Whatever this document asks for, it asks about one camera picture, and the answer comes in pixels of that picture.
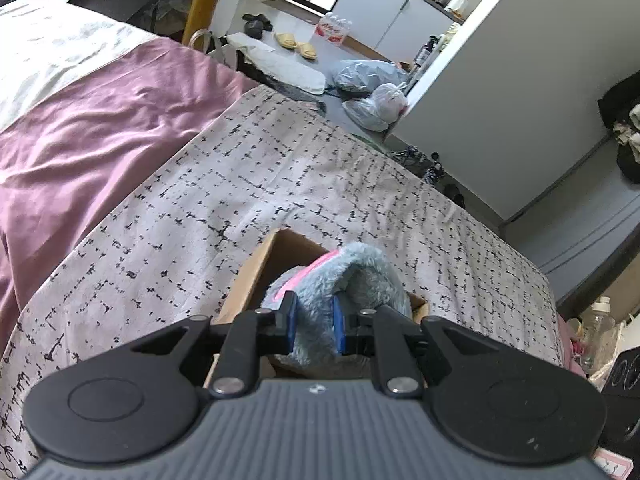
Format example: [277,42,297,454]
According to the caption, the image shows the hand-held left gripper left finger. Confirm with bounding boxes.
[129,291,299,399]

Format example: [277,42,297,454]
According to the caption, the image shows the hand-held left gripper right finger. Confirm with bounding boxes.
[332,296,494,402]

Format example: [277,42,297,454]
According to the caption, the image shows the grey-blue fluffy sock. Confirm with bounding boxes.
[263,241,414,382]

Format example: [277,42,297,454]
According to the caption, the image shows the brown cardboard box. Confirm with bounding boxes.
[202,228,431,392]

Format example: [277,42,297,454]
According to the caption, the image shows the clear plastic bag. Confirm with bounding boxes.
[342,99,392,133]

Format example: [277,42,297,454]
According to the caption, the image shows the white plastic shopping bag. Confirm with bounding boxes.
[370,82,410,124]

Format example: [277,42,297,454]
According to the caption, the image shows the small pink-white bottles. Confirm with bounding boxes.
[566,316,587,357]

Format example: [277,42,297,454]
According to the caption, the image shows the blue-grey plastic bag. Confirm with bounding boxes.
[327,58,411,95]

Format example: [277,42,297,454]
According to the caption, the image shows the clear plastic bottle white cap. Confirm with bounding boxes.
[580,296,619,369]

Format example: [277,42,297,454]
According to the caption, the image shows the white floor mat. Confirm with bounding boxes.
[225,31,326,96]

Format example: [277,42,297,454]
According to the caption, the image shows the white crumpled plastic bag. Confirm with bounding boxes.
[587,317,632,387]

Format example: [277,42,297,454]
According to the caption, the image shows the pink bed sheet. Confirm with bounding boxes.
[0,40,261,333]

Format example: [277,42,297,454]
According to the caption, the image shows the dark spray bottle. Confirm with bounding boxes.
[414,35,439,69]

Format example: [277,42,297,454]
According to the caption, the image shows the black patterned box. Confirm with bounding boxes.
[599,349,640,457]

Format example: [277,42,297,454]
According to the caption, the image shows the pack of water bottles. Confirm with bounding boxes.
[313,11,354,47]

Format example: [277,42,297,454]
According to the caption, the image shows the pink paper card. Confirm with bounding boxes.
[592,447,632,480]

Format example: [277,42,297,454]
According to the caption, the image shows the pair of black slippers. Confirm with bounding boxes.
[242,12,274,40]

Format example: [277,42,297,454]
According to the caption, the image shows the tall white bottle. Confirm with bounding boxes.
[437,22,463,54]

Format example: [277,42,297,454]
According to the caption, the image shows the white kitchen cabinet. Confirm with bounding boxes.
[327,0,463,66]

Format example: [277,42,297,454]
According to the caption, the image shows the white hanging garment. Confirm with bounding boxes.
[614,102,640,161]

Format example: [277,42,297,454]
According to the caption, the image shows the black hanging jacket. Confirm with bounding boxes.
[597,72,640,184]

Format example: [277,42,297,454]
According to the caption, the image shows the black low cabinet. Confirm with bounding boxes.
[67,0,168,37]

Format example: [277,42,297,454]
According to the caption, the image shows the white duvet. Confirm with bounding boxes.
[0,0,166,133]

